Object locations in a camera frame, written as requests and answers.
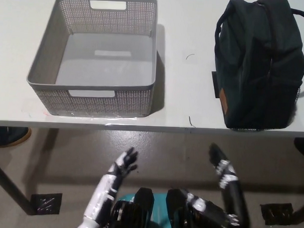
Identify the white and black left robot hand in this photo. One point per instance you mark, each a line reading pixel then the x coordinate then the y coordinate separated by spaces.
pixel 106 192

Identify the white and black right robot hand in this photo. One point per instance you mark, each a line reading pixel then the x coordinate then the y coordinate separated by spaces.
pixel 227 174

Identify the dark fabric lunch bag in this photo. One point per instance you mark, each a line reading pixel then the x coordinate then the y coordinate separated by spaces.
pixel 255 72

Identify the black tape patch on floor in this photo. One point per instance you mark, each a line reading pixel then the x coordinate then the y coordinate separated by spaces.
pixel 277 213
pixel 46 204

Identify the short dark thread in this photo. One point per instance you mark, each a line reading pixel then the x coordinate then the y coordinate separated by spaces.
pixel 191 121

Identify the dark rounded object under table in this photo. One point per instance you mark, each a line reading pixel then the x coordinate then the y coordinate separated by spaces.
pixel 303 148

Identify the black tape patch on table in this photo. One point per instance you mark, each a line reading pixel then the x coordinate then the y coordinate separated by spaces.
pixel 215 83

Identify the grey perforated plastic basket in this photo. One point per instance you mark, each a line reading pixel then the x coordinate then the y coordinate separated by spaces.
pixel 92 102

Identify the dark metal table leg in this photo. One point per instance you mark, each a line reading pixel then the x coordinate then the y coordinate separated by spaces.
pixel 7 184

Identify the black shoe with tan sole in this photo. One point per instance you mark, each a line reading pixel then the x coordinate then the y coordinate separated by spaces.
pixel 11 139

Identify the thin curved dark thread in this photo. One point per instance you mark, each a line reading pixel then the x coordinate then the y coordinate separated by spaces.
pixel 189 56

